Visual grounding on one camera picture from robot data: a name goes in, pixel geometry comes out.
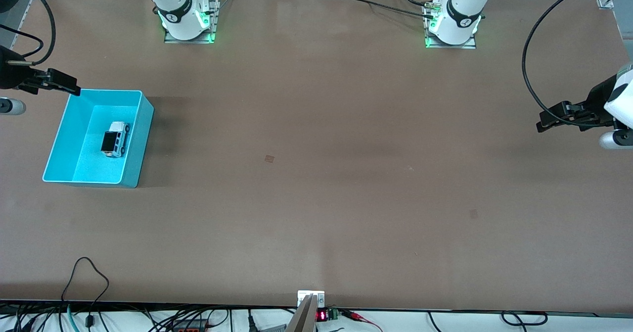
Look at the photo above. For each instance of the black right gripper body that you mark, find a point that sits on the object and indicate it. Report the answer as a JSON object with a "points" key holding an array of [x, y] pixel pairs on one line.
{"points": [[11, 76]]}

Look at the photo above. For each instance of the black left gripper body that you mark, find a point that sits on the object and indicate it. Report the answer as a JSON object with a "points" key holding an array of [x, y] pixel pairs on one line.
{"points": [[597, 102]]}

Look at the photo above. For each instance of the white jeep toy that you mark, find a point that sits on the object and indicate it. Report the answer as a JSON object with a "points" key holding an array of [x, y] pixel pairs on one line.
{"points": [[113, 141]]}

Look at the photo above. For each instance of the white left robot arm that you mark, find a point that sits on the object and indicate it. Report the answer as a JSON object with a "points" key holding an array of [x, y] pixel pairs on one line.
{"points": [[460, 30]]}

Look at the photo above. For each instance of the blue plastic bin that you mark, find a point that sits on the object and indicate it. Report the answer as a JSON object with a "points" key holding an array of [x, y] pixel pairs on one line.
{"points": [[84, 164]]}

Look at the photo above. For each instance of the red LED display module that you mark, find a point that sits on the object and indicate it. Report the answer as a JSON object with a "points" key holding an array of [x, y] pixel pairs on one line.
{"points": [[322, 315]]}

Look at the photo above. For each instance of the grey aluminium beam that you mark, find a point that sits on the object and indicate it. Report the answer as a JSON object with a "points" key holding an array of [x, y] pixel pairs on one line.
{"points": [[304, 319]]}

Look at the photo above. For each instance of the metal table corner bracket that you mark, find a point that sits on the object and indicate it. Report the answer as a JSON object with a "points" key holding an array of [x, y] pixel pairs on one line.
{"points": [[605, 2]]}

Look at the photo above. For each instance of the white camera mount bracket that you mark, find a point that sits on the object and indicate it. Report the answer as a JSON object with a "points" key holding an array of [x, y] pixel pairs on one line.
{"points": [[302, 295]]}

